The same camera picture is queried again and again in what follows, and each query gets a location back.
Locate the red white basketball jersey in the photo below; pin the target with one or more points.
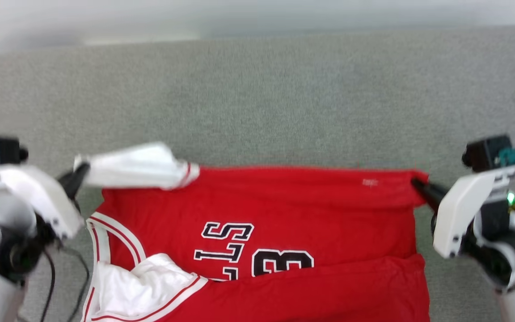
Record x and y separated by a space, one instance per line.
306 205

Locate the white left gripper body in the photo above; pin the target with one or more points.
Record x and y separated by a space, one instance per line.
38 192

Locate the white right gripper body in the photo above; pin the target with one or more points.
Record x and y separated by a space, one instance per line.
458 210

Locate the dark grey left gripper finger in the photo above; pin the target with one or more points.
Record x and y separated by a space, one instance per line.
75 181

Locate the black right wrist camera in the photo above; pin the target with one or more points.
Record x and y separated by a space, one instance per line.
485 153

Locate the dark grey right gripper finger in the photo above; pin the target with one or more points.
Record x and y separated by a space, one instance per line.
429 194

